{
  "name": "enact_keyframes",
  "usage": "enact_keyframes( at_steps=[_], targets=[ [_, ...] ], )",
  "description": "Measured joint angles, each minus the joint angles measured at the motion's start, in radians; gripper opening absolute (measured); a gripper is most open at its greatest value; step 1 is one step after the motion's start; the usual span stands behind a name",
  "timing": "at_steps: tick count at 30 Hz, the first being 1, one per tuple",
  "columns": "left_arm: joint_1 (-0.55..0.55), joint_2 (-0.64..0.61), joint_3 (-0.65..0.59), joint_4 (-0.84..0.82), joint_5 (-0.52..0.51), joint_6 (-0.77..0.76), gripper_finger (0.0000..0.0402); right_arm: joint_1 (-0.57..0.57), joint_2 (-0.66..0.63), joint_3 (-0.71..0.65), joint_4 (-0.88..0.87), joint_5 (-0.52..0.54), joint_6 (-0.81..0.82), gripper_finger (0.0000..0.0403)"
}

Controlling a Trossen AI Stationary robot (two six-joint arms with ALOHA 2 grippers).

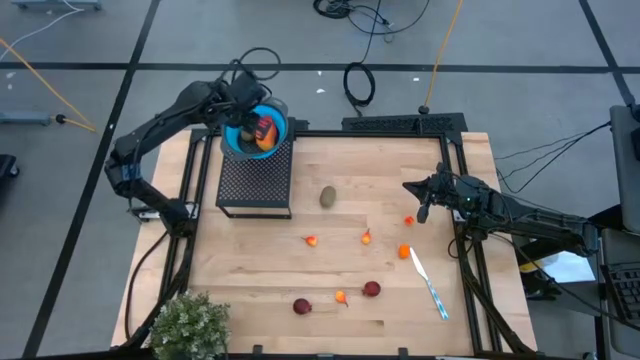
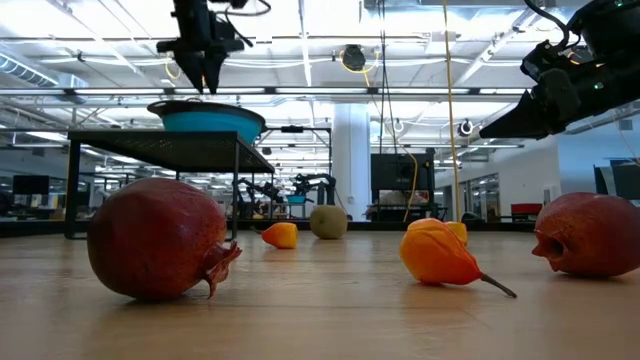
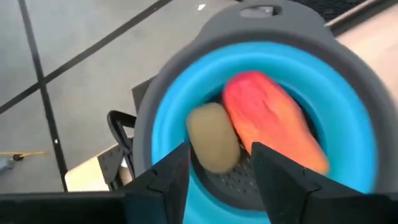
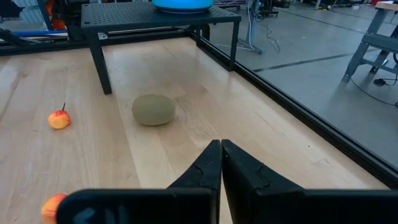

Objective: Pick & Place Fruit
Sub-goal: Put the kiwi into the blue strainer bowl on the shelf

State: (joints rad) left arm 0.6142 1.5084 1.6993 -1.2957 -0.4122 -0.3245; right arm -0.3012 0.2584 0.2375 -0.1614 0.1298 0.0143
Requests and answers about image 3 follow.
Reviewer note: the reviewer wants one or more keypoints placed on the white tape scrap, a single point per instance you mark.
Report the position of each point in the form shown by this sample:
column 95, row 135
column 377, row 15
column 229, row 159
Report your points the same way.
column 201, row 7

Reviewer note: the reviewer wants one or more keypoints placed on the blue collapsible colander grey rim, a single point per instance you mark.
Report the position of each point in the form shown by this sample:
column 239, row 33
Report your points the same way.
column 342, row 109

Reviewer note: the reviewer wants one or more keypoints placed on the black perforated metal panel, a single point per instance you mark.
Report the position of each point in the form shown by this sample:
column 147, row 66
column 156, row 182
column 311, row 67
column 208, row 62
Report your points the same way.
column 326, row 7

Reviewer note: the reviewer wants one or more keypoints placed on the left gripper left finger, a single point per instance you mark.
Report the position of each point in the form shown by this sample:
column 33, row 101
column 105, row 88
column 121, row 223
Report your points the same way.
column 161, row 193

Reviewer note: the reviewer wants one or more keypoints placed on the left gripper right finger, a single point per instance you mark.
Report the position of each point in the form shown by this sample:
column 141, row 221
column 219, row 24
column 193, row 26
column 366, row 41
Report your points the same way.
column 280, row 186

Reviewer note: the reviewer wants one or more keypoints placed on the red orange mango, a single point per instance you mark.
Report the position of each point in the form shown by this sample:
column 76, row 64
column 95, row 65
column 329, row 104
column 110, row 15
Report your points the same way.
column 267, row 118

